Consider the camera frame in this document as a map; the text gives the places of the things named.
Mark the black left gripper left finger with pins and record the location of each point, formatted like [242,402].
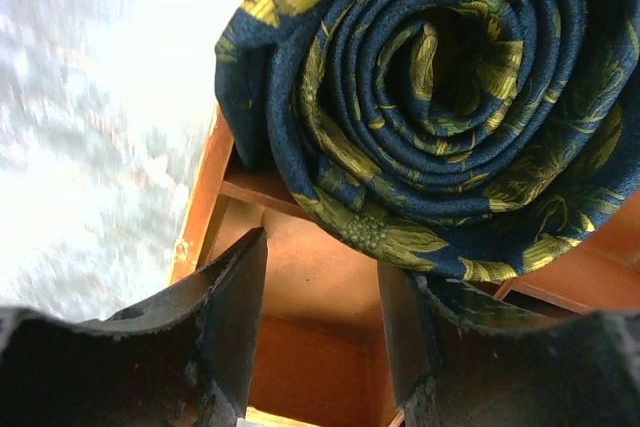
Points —
[182,357]

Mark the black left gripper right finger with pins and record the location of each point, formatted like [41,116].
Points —
[460,357]

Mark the wooden compartment tray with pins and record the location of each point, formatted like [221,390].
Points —
[321,356]

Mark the navy yellow floral rolled tie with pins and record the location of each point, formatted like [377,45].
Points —
[471,139]

